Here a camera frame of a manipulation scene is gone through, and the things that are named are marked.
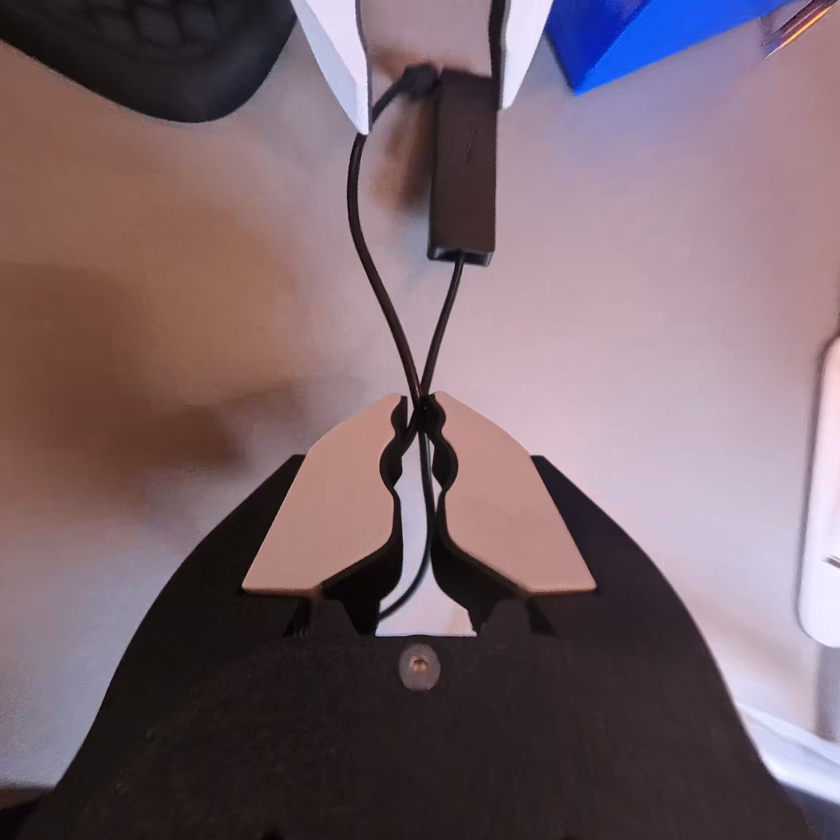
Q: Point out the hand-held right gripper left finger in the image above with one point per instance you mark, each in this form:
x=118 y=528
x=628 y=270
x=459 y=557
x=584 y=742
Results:
x=328 y=518

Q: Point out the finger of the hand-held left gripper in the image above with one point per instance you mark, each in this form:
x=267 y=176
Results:
x=334 y=39
x=518 y=33

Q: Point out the slim usb hub blue ports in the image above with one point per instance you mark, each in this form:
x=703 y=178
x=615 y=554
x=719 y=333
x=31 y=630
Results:
x=463 y=170

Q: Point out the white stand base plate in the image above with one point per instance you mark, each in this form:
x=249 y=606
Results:
x=823 y=492

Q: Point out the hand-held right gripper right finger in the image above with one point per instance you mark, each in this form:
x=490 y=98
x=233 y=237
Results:
x=512 y=518

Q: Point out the blue plastic bin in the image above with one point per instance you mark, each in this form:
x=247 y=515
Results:
x=623 y=39

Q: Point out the black quilted cushion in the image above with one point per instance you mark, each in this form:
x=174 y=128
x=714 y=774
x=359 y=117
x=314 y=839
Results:
x=131 y=52

